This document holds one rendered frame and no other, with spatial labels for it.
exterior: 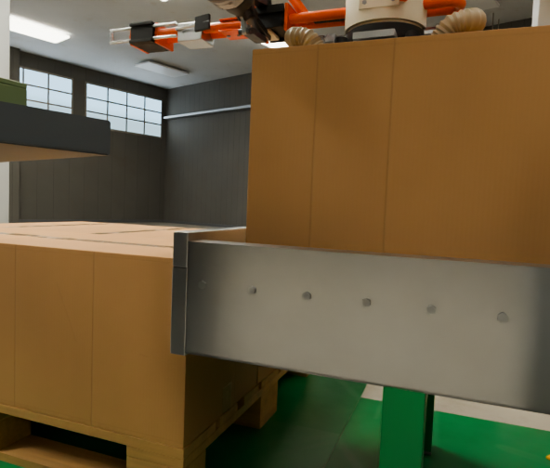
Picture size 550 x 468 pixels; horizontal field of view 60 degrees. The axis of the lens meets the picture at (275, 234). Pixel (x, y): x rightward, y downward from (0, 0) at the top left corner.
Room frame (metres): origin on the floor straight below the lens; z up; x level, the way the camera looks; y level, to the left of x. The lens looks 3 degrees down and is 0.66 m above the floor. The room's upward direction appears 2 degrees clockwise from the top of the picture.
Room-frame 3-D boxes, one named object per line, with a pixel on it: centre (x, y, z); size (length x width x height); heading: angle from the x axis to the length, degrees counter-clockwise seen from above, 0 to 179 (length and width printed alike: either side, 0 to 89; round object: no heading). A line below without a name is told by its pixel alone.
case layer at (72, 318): (1.64, 0.56, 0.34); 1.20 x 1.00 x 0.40; 69
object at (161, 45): (1.27, 0.34, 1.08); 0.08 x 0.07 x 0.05; 69
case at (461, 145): (0.99, -0.29, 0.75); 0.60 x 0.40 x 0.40; 70
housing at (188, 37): (1.21, 0.22, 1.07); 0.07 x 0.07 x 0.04; 69
